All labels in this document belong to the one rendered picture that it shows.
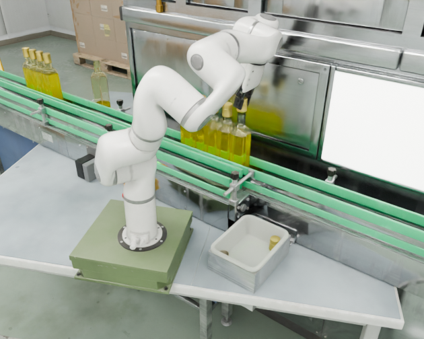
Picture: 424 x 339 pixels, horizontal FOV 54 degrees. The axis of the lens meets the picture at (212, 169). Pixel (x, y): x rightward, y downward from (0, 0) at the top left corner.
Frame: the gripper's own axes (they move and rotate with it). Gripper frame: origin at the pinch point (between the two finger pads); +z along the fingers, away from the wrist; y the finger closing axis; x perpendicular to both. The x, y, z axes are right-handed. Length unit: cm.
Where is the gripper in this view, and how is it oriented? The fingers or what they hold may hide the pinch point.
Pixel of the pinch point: (241, 101)
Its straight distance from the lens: 139.6
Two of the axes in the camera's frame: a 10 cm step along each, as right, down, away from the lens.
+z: -2.1, 7.5, 6.3
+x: 7.8, 5.2, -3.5
